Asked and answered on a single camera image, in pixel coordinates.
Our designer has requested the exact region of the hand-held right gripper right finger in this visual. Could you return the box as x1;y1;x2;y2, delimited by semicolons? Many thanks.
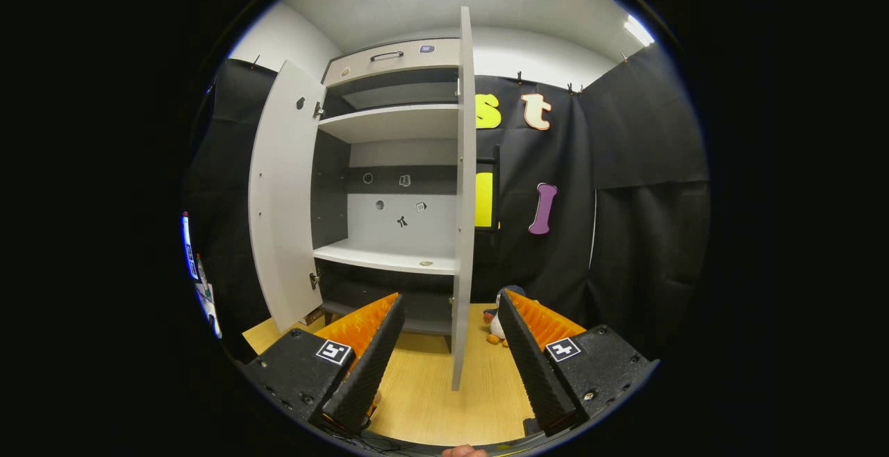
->
497;289;659;437

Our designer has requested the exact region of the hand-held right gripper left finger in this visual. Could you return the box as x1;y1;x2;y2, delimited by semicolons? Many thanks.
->
243;292;406;435

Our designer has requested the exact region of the grey cabinet door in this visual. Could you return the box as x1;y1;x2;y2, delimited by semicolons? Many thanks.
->
249;60;327;333
451;6;478;392

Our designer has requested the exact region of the grey wooden cabinet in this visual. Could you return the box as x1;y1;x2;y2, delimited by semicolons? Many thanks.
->
310;38;463;338

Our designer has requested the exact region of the penguin plush toy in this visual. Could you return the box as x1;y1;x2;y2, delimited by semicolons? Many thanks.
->
484;285;526;347

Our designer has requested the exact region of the black backdrop cloth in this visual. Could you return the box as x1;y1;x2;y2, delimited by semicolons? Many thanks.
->
184;44;711;360

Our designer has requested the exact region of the computer monitor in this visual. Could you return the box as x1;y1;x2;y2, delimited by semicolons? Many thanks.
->
182;213;199;281

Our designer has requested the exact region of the ceiling light panel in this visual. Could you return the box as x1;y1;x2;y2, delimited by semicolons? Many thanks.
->
623;15;655;47

